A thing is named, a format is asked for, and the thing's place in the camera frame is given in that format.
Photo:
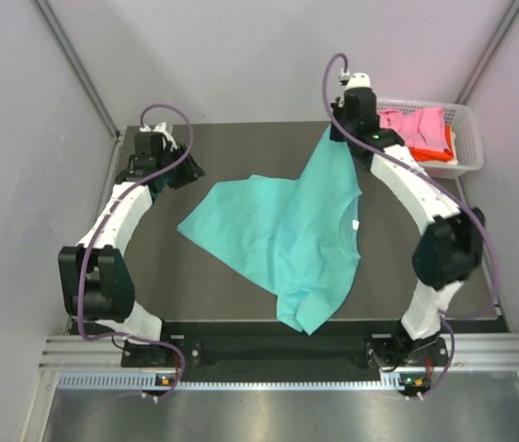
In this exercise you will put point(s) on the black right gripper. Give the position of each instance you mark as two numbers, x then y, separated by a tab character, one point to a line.
334	134

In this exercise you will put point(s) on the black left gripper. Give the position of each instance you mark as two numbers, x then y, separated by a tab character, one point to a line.
190	172

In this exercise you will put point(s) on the teal t shirt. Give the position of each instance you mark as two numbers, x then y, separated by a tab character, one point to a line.
296	239

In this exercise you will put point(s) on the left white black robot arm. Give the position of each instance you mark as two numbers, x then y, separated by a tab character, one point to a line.
96	282

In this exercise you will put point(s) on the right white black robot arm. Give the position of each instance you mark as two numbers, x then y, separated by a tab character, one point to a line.
451	245

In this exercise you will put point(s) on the pink t shirt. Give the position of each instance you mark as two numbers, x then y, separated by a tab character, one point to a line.
423	129

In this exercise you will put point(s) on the orange t shirt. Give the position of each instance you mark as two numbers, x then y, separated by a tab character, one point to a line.
423	155

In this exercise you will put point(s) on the white perforated plastic basket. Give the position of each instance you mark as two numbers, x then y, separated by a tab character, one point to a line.
469	145

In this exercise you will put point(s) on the white t shirt in basket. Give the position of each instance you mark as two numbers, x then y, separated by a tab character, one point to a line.
451	141

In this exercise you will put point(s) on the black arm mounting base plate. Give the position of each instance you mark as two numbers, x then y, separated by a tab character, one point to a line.
361	344

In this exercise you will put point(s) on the grey slotted cable duct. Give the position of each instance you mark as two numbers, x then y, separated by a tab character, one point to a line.
151	381

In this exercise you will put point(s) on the aluminium frame rail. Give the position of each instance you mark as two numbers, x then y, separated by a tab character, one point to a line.
469	351

